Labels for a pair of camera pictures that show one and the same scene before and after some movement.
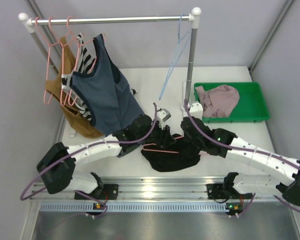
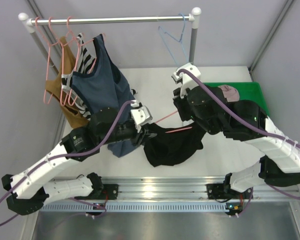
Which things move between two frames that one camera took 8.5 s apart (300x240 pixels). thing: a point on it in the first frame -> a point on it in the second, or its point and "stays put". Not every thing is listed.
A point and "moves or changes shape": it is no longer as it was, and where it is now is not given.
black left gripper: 166,135 -> 140,135
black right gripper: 187,138 -> 180,102
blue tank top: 106,93 stays put
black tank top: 176,156 moves or changes shape
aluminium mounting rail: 157,188 stays put
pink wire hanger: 153,144 moves or changes shape
